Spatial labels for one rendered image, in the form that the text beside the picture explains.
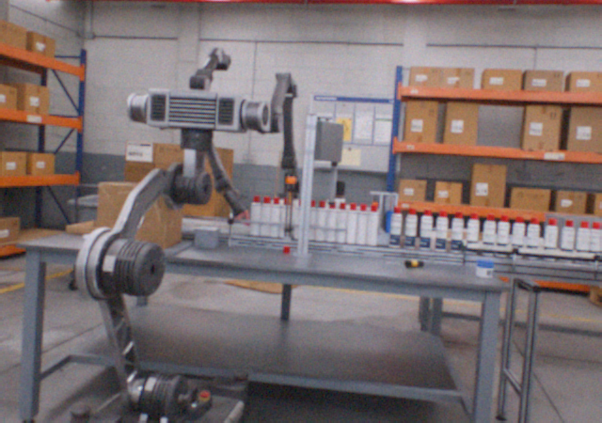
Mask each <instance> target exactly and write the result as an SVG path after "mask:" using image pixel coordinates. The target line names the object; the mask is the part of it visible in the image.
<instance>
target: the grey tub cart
mask: <svg viewBox="0 0 602 423"><path fill-rule="evenodd" d="M80 187H87V188H99V187H100V185H89V184H78V185H77V186H76V187H75V188H74V200H70V201H68V205H70V206H71V212H72V224H73V225H77V224H82V223H86V222H91V221H97V207H99V195H90V196H87V197H83V198H78V188H80ZM75 268H76V265H73V270H72V271H71V278H72V281H71V283H70V285H69V288H70V290H72V291H76V290H78V288H77V284H76V277H75Z"/></svg>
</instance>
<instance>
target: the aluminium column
mask: <svg viewBox="0 0 602 423"><path fill-rule="evenodd" d="M316 120H317V115H316V114H307V124H313V125H315V124H316ZM314 138H315V130H313V128H312V130H306V141H305V149H310V150H314ZM312 175H313V155H304V169H303V182H302V196H301V210H300V225H299V238H298V252H297V253H298V254H297V255H305V256H306V255H307V253H308V241H309V215H310V202H311V188H312Z"/></svg>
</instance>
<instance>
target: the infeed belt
mask: <svg viewBox="0 0 602 423"><path fill-rule="evenodd" d="M182 231H185V232H194V231H195V230H193V229H185V228H183V229H182ZM231 235H232V236H245V237H255V238H267V239H279V240H283V239H281V238H270V237H261V236H250V235H249V234H244V233H231ZM309 242H314V243H328V242H326V241H324V242H316V241H309ZM335 244H348V245H359V246H371V247H372V248H383V249H393V250H405V251H417V252H429V253H441V254H453V255H464V254H463V253H461V254H454V253H451V251H446V252H444V253H442V252H436V251H435V250H430V251H421V250H419V249H418V248H414V250H407V249H404V247H401V246H400V248H399V249H395V248H389V246H388V245H383V244H377V245H375V246H372V245H366V244H364V245H361V244H349V243H346V242H345V243H335Z"/></svg>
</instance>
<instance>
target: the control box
mask: <svg viewBox="0 0 602 423"><path fill-rule="evenodd" d="M344 127H345V125H344V124H340V123H336V122H330V121H325V120H316V124H315V138H314V151H313V161H326V162H341V153H342V139H343V133H344Z"/></svg>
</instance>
